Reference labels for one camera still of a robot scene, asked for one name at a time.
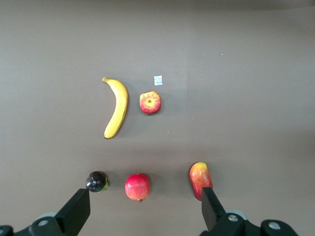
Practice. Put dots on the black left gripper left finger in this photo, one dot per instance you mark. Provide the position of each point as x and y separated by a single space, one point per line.
71 216

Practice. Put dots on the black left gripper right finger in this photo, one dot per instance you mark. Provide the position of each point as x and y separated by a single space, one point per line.
216 218

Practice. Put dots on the yellow toy banana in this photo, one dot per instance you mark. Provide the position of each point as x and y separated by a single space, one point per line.
120 103

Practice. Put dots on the red yellow toy apple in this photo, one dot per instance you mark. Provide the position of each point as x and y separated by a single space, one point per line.
150 102

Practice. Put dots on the dark purple toy mangosteen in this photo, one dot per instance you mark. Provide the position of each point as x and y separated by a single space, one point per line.
96 182

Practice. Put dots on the red yellow toy mango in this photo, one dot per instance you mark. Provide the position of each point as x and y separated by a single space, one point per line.
199 177

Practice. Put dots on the red toy pomegranate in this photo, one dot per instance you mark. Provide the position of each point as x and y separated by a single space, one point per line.
137 188

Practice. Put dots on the brown paper table cover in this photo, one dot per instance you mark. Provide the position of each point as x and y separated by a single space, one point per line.
221 110

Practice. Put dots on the small tape patch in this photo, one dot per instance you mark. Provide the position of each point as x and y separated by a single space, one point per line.
158 80

